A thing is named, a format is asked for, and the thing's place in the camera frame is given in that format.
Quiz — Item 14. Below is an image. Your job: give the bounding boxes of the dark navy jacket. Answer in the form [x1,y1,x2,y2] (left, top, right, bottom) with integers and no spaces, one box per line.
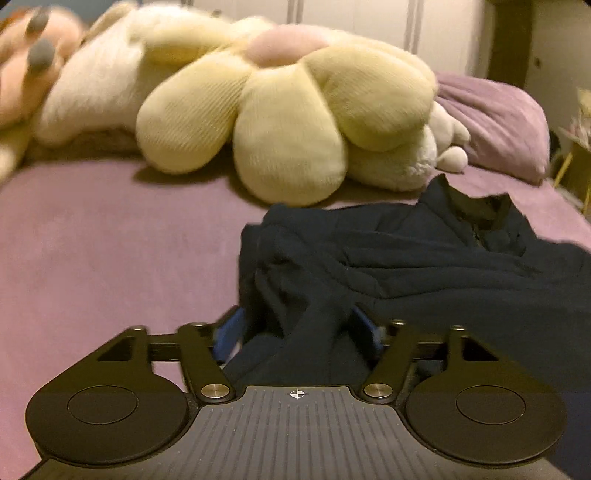
[224,176,590,479]

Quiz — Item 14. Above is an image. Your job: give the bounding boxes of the yellow side table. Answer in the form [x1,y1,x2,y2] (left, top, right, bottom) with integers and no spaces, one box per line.
[553,131,590,216]

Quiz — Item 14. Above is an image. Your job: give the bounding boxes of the purple pillow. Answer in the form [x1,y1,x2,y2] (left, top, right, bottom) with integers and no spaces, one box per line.
[437,73,550,185]

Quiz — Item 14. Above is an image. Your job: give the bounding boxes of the paper-wrapped flower bouquet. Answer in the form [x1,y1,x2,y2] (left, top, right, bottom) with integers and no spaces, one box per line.
[570,87,591,144]

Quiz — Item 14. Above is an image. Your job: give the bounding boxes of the white plush bunny toy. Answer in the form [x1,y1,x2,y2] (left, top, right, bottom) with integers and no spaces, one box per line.
[0,2,472,192]

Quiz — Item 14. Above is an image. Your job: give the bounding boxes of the yellow flower plush cushion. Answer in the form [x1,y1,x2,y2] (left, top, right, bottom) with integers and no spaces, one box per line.
[133,16,438,206]

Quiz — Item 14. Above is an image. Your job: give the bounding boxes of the pink plush toy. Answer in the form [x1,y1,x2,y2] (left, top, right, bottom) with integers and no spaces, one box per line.
[1,6,86,128]

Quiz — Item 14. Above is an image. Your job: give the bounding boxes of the dark wooden door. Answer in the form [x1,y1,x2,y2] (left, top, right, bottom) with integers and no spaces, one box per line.
[487,0,534,88]

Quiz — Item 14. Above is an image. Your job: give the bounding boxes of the white wardrobe with dark handles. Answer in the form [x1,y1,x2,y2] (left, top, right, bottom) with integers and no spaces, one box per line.
[191,0,495,75]

